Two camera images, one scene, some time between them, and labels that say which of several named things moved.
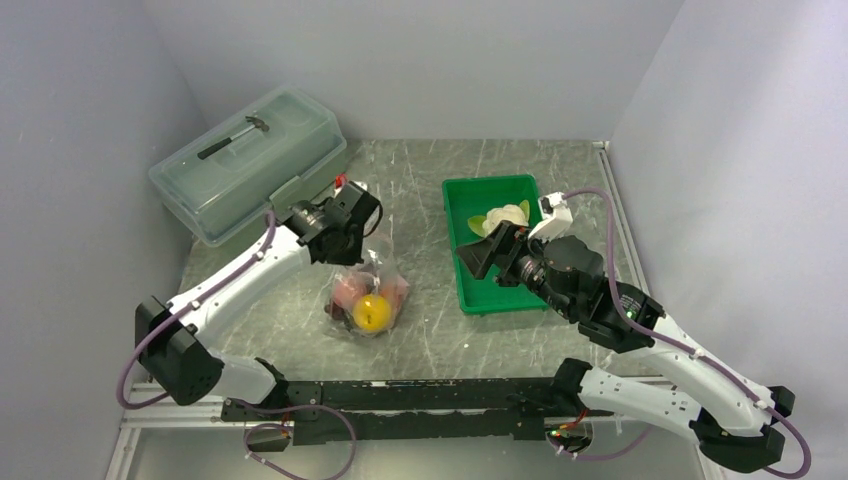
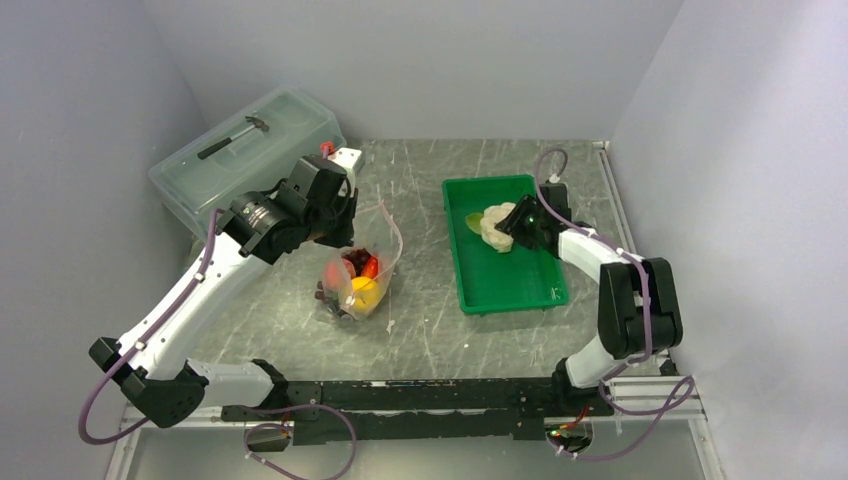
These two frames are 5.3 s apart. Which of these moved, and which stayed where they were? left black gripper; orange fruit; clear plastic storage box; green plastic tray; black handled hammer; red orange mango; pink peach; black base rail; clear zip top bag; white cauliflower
Moved: clear zip top bag; pink peach; orange fruit; left black gripper; red orange mango
Stayed: green plastic tray; black base rail; clear plastic storage box; black handled hammer; white cauliflower
